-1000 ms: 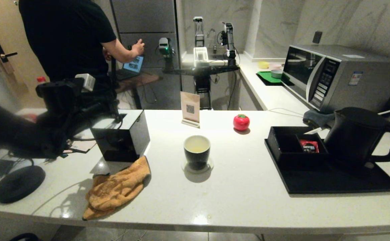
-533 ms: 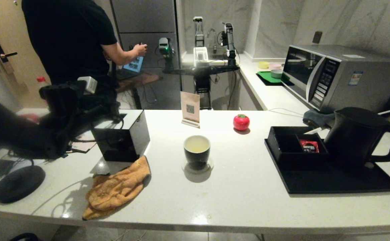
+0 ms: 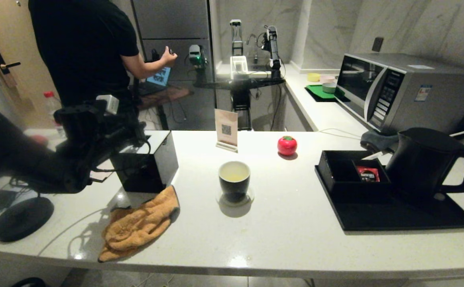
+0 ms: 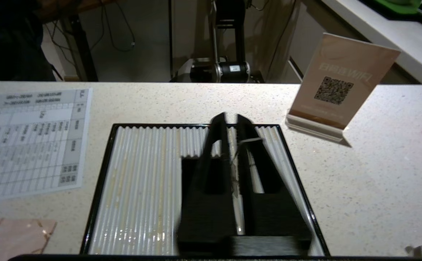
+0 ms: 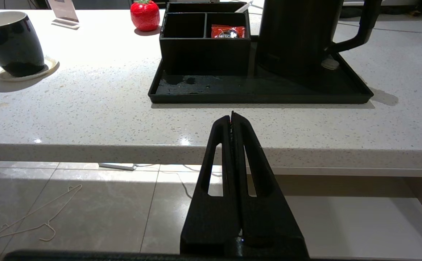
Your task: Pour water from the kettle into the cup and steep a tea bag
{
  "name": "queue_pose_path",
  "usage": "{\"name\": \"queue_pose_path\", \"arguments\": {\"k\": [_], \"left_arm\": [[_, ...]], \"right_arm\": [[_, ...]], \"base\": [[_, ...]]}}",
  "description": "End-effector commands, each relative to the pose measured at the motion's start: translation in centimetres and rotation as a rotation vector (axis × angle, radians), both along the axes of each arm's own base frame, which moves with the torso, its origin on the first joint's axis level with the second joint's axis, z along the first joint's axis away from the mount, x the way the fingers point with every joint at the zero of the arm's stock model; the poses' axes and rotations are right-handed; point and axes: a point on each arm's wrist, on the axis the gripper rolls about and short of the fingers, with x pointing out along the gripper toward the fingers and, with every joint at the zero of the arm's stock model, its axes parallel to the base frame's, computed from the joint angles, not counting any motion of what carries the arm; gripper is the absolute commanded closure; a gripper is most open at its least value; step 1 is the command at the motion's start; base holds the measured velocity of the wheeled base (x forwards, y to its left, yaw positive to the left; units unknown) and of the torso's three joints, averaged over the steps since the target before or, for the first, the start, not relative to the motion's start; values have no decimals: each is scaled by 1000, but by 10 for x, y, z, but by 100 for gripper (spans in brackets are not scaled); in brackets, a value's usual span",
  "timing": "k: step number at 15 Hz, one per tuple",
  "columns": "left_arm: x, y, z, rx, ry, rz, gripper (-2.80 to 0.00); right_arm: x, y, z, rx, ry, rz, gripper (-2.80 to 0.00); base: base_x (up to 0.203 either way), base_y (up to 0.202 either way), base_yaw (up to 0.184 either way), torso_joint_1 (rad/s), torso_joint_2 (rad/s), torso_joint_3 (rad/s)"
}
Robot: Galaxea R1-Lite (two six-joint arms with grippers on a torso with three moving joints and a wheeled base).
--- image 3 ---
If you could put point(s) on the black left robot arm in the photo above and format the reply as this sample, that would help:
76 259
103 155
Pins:
24 155

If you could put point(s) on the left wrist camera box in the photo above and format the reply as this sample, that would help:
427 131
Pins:
110 104

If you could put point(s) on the black background robot stand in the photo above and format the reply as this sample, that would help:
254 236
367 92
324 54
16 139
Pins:
240 99

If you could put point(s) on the green tray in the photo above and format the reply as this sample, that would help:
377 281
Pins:
315 91

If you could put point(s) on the dark wall socket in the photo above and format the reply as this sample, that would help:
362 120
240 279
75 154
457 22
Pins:
378 44

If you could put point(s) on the black serving tray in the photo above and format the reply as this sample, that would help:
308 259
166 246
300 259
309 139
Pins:
375 217

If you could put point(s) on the yellow bowl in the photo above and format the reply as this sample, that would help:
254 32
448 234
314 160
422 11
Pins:
314 77

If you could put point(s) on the black round base part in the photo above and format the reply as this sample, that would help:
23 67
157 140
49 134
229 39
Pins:
28 283

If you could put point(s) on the silver microwave oven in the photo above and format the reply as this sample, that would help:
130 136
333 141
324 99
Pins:
415 99

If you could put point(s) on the black organizer box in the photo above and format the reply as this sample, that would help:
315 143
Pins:
347 187

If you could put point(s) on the wooden side table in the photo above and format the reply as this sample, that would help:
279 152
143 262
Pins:
168 95

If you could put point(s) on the black electric kettle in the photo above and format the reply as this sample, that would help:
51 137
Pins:
419 167

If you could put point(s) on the metal faucet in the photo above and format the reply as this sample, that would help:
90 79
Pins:
252 44

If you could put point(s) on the black mug white inside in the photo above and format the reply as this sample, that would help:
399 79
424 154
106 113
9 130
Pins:
234 189

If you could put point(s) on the laptop with blue screen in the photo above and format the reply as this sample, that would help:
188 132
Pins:
160 77

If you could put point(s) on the person in black shirt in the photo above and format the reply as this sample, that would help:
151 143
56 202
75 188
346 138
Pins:
84 52

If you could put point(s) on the grey cloth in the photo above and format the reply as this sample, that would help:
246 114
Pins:
377 140

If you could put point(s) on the background robot arm black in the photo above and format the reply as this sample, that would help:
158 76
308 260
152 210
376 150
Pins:
272 48

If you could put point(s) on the white basket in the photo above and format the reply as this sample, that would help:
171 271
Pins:
232 67

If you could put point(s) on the QR code sign stand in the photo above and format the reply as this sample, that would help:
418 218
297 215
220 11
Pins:
226 127

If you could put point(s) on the water bottle red cap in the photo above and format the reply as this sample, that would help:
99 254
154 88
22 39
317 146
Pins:
52 105

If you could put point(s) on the brown tea packet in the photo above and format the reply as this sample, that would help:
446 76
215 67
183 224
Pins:
100 174

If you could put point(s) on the black round kettle base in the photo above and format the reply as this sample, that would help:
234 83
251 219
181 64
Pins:
22 219

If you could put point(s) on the red tomato toy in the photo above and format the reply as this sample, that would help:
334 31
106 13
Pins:
287 146

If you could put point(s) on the background robot arm green light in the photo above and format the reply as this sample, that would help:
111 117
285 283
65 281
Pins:
195 55

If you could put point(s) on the pink bowl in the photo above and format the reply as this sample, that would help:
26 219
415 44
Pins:
327 78

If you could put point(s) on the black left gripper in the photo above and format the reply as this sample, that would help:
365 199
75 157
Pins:
122 129

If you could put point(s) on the black tissue box white lid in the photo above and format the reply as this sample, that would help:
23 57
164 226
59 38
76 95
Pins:
152 167

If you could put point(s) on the red coffee sachet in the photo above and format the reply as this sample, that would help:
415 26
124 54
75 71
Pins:
368 174

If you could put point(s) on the red chili toy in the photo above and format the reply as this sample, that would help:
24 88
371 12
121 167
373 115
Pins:
38 139

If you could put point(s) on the grey refrigerator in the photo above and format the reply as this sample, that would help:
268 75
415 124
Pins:
184 24

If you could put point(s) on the pale green bowl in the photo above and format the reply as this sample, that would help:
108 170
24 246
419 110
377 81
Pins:
329 87

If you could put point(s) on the orange microfiber cloth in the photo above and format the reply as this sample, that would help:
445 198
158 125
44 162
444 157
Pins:
136 227

